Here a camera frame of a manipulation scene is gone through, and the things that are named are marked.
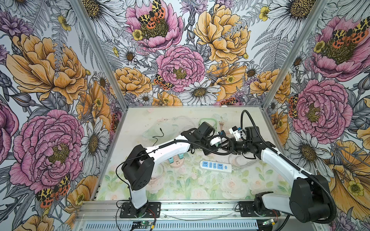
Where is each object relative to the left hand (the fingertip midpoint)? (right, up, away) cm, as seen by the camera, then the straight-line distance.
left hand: (212, 149), depth 83 cm
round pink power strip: (-20, -9, +4) cm, 22 cm away
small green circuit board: (-34, -34, -12) cm, 49 cm away
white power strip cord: (+17, -10, +9) cm, 22 cm away
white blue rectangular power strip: (+3, -11, +4) cm, 12 cm away
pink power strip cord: (-30, -16, -1) cm, 34 cm away
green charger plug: (0, +6, -10) cm, 12 cm away
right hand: (+5, 0, -2) cm, 5 cm away
